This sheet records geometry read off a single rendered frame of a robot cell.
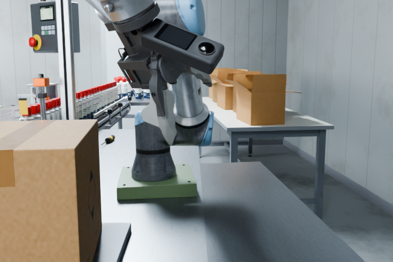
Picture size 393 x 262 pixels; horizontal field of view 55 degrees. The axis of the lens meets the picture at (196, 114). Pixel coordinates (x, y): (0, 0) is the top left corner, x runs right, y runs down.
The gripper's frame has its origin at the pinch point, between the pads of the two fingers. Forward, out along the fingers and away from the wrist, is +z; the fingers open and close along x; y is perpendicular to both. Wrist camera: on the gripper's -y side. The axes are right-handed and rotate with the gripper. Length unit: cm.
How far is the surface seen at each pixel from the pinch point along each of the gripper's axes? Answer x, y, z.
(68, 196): 20.0, 14.9, 0.5
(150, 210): -2, 35, 41
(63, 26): -44, 84, 0
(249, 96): -152, 91, 124
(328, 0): -357, 87, 159
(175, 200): -10, 34, 46
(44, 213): 23.7, 17.9, 1.1
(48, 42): -40, 91, 4
